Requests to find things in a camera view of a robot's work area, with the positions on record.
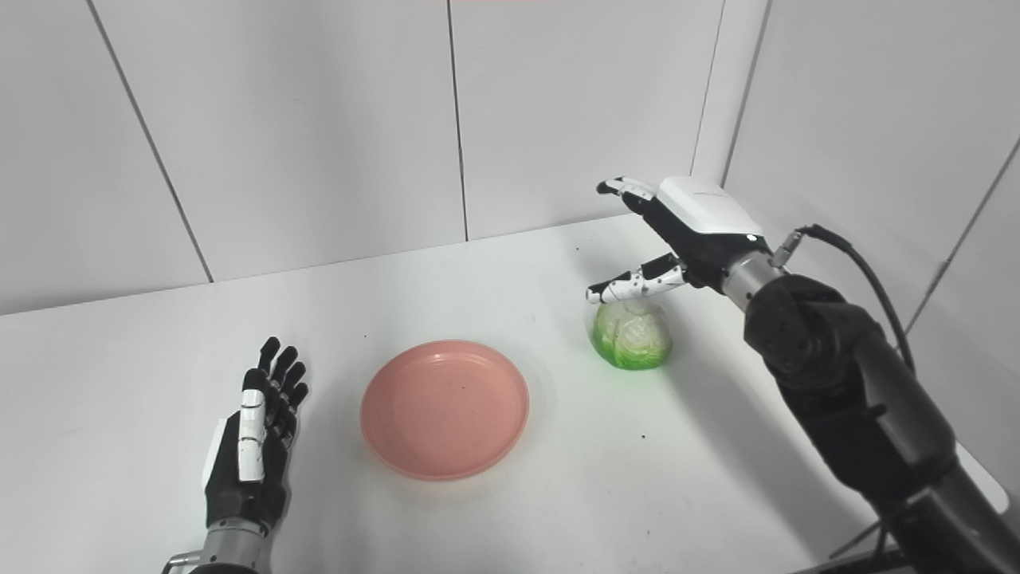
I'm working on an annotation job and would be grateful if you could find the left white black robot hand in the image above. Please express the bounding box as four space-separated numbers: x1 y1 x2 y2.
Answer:
202 336 311 533

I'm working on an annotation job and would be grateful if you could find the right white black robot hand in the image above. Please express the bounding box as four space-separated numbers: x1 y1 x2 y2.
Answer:
585 175 775 306

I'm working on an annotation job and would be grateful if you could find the green white toy cabbage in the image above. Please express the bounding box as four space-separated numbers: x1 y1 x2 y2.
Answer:
590 297 673 372

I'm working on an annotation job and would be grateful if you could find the pink round plate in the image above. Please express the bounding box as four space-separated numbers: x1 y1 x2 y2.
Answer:
359 340 532 482

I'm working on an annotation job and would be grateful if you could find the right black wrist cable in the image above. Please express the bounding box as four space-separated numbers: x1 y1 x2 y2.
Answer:
770 224 916 375

